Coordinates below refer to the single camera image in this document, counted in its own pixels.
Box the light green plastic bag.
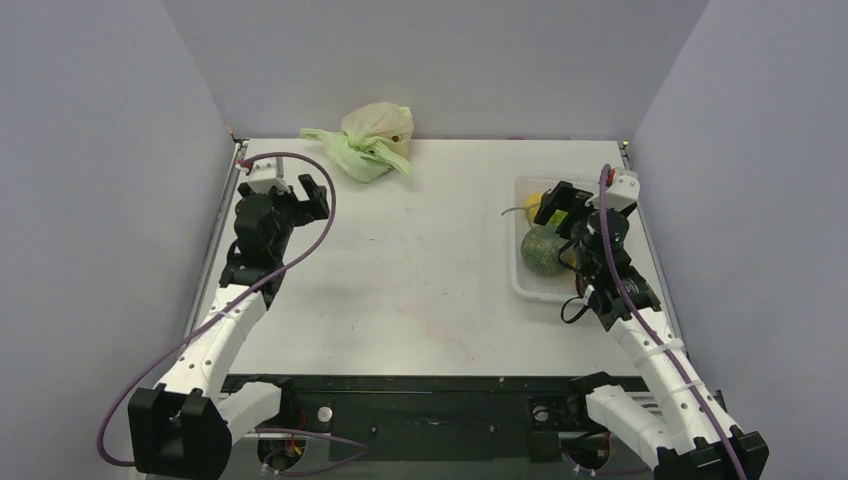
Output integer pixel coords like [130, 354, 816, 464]
[299, 102, 414, 183]

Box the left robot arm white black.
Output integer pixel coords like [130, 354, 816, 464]
[128, 174, 336, 479]

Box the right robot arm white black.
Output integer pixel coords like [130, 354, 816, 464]
[534, 180, 769, 479]

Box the yellow fake pear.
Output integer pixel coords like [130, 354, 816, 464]
[524, 192, 544, 227]

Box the green netted fake melon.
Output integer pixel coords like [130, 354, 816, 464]
[520, 226, 566, 277]

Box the white perforated plastic basket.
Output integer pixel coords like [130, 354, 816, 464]
[503, 173, 599, 303]

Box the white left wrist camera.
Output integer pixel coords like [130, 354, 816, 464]
[247, 157, 290, 194]

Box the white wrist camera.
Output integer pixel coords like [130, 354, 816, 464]
[604, 168, 641, 212]
[247, 157, 290, 194]

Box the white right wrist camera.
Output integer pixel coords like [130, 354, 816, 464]
[604, 168, 641, 212]

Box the aluminium rail frame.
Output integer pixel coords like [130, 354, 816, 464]
[184, 138, 250, 335]

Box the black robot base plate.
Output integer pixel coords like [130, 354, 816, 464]
[222, 374, 626, 472]

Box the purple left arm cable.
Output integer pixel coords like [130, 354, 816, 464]
[96, 151, 338, 468]

